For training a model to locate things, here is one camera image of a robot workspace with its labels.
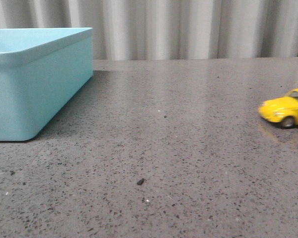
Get yellow toy beetle car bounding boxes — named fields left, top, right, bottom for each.
left=258, top=88, right=298, bottom=128

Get small black debris piece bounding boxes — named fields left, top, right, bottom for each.
left=137, top=178, right=145, bottom=185

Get grey pleated curtain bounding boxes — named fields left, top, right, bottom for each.
left=0, top=0, right=298, bottom=60

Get light blue plastic box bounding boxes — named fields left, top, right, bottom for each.
left=0, top=27, right=93, bottom=141

